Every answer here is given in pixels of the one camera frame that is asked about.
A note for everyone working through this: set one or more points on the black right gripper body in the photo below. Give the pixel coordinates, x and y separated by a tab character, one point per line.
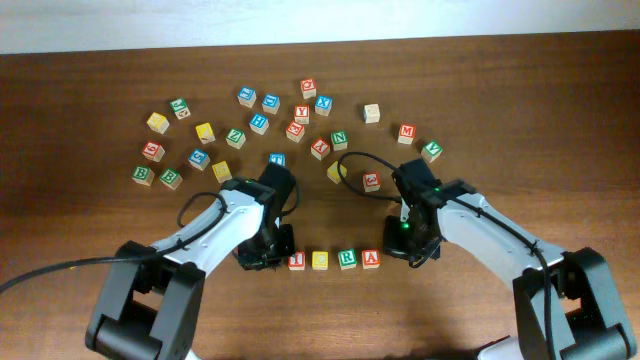
407	238

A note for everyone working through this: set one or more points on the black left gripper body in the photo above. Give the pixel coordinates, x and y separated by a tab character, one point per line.
268	246

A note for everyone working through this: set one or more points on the red I block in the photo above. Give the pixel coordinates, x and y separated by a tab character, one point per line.
297	261

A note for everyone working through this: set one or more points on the red A block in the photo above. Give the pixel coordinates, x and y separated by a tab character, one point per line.
370	259

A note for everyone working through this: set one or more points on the yellow C block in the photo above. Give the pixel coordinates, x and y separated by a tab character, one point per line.
320	260

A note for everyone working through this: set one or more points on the green R block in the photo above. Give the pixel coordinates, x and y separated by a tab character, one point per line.
347	259

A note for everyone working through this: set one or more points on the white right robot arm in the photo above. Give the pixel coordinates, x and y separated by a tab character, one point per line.
567	304

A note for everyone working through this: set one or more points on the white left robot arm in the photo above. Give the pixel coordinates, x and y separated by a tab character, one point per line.
149	305

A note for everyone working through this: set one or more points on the red 3 block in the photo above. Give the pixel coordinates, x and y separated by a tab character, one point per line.
371	182

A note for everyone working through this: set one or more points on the yellow S block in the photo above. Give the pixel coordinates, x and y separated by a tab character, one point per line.
222	171

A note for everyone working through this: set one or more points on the blue T block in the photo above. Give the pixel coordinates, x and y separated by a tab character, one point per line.
278	158

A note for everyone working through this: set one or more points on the green V block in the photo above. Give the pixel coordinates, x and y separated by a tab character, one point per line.
431	151

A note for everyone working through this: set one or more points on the yellow E block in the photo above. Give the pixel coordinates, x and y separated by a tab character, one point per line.
336	172

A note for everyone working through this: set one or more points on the red M block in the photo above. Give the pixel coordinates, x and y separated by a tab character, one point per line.
406	134

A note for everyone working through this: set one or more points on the red Y block lower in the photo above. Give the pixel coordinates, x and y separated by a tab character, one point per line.
320	149

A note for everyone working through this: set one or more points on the red y block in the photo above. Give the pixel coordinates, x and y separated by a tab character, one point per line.
320	149
302	114

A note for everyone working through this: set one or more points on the blue 5 block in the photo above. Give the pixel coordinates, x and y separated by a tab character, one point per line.
199	159

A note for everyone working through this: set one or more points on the green Z block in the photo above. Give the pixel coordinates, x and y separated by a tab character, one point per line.
236	138

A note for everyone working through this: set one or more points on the red E block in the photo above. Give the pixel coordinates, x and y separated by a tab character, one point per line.
295	131

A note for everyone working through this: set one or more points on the blue H block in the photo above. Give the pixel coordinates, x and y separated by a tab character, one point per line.
259	124

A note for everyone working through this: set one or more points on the green B block right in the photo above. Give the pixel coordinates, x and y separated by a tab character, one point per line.
171	178

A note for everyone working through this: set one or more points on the green b block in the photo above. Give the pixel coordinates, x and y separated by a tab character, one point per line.
143	175
171	178

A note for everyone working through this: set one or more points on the green N block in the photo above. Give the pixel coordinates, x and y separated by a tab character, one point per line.
339	140

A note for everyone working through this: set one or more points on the plain wooden block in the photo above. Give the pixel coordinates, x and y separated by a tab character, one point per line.
371	113

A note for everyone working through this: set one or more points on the yellow X block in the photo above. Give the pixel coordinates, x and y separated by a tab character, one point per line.
205	133

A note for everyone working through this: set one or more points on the red Y block upper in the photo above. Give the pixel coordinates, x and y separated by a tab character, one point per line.
302	114

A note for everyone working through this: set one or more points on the blue D block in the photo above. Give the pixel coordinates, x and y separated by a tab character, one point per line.
271	103

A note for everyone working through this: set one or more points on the green B block left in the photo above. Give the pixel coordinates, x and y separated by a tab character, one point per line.
143	175

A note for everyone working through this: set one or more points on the blue X block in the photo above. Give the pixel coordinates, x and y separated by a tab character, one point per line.
323	105

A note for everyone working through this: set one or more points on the blue L block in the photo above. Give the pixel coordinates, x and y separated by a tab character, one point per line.
247	96

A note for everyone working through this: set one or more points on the red 6 block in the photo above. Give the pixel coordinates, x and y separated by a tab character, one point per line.
153	151

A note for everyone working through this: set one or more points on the green J block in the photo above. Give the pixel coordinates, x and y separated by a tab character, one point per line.
180	108

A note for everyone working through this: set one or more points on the red C block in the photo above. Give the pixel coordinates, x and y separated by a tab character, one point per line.
308	88

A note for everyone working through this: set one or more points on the yellow block far left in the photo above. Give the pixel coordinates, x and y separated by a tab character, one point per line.
158	123

